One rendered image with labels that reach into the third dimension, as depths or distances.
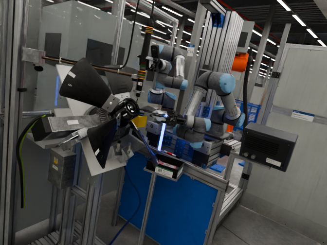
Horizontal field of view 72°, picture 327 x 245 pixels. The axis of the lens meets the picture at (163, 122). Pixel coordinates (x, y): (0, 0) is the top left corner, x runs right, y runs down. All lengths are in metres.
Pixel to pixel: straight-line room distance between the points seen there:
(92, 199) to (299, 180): 2.21
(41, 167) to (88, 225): 0.63
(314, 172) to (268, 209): 0.68
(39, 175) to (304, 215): 2.67
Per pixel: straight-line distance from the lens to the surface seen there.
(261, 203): 3.09
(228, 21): 2.12
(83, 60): 1.22
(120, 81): 1.40
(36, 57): 1.48
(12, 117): 1.59
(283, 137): 1.33
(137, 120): 1.76
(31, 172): 1.98
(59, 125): 1.15
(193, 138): 1.41
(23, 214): 2.15
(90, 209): 1.57
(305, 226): 3.10
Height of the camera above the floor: 1.44
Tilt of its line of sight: 12 degrees down
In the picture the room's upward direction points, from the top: 11 degrees clockwise
